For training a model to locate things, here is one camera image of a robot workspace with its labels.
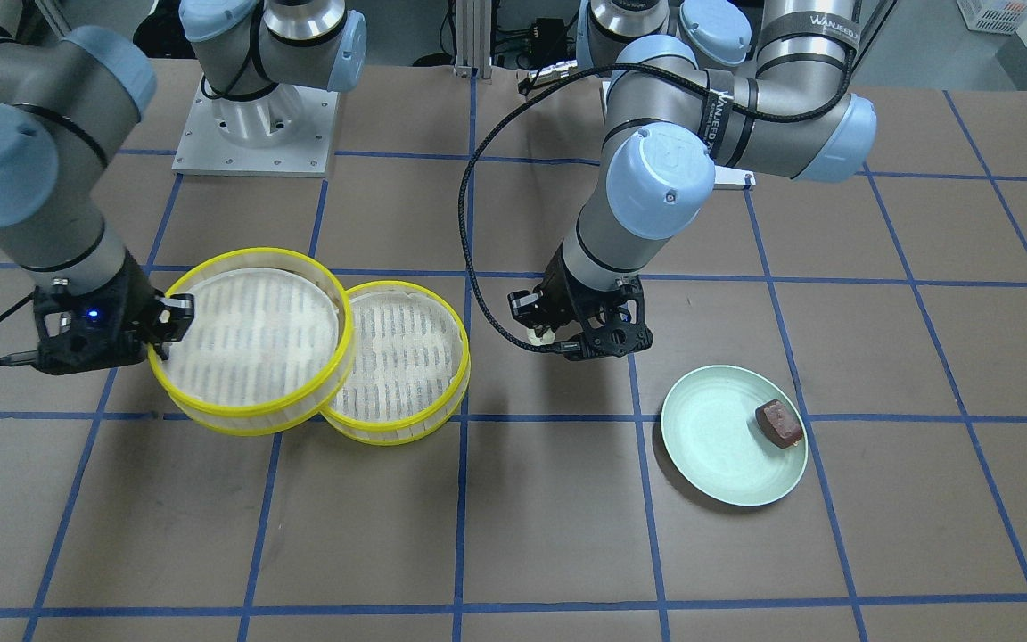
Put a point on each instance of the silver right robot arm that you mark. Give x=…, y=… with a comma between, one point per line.
x=65, y=111

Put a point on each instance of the beige bun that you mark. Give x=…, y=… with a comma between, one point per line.
x=541, y=336

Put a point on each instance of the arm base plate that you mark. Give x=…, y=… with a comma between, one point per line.
x=287, y=133
x=732, y=179

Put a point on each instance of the pale green plate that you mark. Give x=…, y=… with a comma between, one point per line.
x=713, y=438

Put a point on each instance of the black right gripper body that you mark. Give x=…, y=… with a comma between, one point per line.
x=132, y=287

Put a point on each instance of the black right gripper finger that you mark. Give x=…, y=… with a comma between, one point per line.
x=170, y=318

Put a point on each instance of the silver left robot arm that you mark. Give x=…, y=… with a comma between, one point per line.
x=692, y=90

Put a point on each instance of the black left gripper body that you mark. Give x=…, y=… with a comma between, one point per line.
x=564, y=294

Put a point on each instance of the brown bun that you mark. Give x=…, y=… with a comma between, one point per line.
x=779, y=424

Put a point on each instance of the aluminium frame post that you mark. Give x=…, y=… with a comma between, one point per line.
x=472, y=21

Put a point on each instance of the yellow steamer basket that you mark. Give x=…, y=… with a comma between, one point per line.
x=271, y=343
x=411, y=365

